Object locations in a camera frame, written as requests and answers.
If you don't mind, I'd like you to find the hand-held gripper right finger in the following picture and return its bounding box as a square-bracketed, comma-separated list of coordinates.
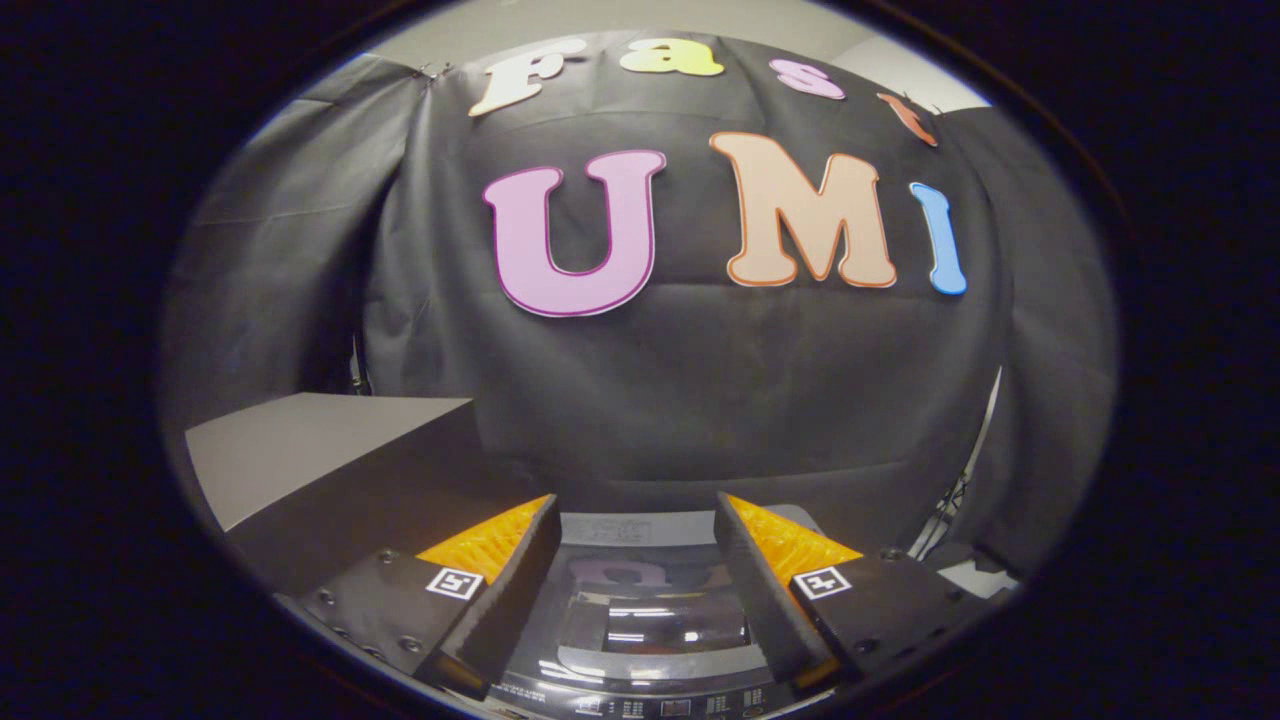
[714, 491, 993, 697]

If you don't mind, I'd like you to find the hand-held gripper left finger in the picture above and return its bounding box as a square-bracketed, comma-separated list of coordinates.
[272, 493, 563, 701]

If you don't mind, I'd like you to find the dark washing machine lid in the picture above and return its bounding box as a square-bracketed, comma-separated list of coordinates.
[500, 545, 801, 691]

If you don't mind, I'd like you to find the grey washing machine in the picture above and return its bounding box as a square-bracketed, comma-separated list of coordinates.
[485, 505, 833, 720]

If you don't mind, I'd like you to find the black backdrop cloth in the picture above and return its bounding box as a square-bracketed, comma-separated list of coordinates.
[160, 35, 1117, 583]

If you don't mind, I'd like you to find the white and dark cabinet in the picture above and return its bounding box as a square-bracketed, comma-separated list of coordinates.
[185, 392, 553, 603]

